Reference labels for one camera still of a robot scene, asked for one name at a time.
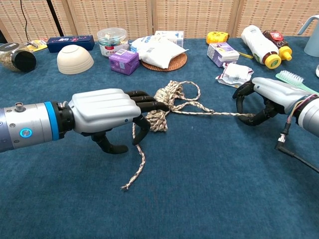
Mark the brown woven round coaster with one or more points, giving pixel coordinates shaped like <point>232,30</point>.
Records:
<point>177,63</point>

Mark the bamboo folding screen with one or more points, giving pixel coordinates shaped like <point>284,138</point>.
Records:
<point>194,17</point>

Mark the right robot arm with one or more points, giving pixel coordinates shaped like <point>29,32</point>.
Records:
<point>309,114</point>

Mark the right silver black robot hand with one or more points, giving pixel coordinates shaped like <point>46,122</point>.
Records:
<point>274,90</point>

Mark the white blue cardboard box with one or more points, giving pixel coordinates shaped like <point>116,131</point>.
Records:
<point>174,36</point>

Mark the black stand pole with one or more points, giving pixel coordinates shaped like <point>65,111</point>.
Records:
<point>54,17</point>

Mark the blue carpet table cover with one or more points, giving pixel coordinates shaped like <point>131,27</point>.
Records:
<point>199,186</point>

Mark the clear tub of clips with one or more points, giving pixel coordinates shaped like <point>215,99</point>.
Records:
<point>112,41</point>

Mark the white bottle yellow cap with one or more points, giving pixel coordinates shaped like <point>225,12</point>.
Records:
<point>259,42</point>

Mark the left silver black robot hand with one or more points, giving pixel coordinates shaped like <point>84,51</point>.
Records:
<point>99,109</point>

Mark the brown bottle yellow nozzle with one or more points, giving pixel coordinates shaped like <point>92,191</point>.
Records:
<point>276,38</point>

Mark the green scrubbing brush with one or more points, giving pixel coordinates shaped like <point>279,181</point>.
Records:
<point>291,78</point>

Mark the purple white drink carton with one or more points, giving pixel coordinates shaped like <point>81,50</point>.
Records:
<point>221,53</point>

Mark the yellow tape measure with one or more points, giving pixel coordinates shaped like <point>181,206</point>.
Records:
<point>216,37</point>

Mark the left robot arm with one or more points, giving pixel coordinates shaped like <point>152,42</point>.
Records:
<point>30,124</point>

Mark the white plastic bag pack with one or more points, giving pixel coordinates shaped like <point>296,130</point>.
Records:
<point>159,52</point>

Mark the dark blue long box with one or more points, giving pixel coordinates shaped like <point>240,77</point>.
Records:
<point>72,43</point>

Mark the white wrapped snack pack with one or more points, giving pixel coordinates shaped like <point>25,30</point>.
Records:
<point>234,73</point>

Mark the small purple box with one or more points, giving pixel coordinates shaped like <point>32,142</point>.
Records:
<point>123,63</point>

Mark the cream upturned bowl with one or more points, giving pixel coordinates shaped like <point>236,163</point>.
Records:
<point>74,61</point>

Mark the glass jar black lid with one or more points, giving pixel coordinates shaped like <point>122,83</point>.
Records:
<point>23,61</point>

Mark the yellow razor blister pack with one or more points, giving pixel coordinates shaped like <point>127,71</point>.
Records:
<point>37,46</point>

